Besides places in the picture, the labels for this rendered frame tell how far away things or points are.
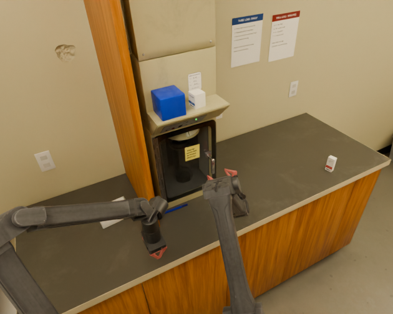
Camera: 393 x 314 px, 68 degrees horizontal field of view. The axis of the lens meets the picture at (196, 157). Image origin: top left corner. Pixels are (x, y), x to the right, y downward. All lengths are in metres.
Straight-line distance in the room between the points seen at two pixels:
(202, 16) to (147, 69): 0.28
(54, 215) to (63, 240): 0.74
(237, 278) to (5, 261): 0.54
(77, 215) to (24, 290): 0.21
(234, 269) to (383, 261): 2.07
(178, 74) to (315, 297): 1.84
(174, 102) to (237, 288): 0.66
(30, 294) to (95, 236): 0.76
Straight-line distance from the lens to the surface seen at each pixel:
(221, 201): 0.80
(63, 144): 1.68
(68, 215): 0.86
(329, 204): 1.94
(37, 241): 1.63
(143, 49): 1.12
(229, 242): 0.81
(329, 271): 2.58
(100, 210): 0.92
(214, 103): 1.23
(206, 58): 1.23
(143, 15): 1.10
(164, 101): 1.09
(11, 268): 0.79
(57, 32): 1.50
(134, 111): 1.08
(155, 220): 1.03
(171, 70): 1.18
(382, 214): 3.16
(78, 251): 1.50
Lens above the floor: 2.06
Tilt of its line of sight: 37 degrees down
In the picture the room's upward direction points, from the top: 3 degrees counter-clockwise
